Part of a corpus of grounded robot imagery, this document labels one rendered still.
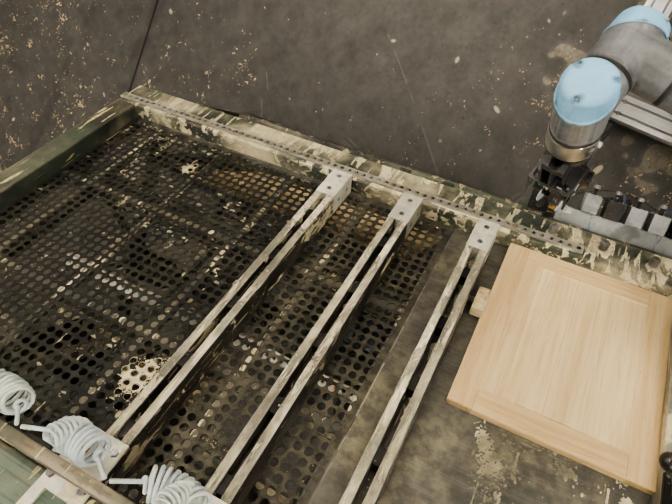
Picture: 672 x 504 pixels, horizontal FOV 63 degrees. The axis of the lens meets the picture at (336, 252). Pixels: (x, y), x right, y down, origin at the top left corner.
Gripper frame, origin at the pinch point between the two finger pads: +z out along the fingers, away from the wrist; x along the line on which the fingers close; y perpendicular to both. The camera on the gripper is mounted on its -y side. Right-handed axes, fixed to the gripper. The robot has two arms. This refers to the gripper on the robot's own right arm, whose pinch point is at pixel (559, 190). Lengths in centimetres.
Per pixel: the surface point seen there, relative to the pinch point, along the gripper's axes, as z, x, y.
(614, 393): 40, 31, 18
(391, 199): 53, -47, 3
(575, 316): 48, 15, 5
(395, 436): 16, 0, 55
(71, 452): -14, -37, 89
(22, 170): 23, -137, 66
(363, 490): 14, 2, 66
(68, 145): 31, -139, 51
